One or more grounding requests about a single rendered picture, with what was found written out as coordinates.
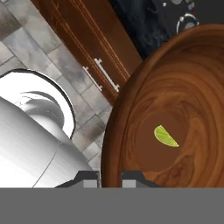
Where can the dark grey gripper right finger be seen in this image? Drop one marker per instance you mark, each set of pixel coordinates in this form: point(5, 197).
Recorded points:
point(132, 177)

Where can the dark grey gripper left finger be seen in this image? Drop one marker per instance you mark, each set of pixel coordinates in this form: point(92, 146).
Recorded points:
point(87, 177)

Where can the yellow-green lemon wedge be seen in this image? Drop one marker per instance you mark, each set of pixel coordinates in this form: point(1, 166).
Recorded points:
point(164, 136)

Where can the brown wooden plate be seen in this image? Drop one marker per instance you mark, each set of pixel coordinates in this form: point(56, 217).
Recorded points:
point(186, 87)

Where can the white rounded cylinder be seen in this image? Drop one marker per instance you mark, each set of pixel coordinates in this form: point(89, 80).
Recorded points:
point(32, 140)

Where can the brown wooden cupboard front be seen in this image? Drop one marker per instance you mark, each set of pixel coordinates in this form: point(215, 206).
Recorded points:
point(78, 32)

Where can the black hob with knobs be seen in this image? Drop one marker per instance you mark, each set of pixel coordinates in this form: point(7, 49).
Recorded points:
point(201, 10)

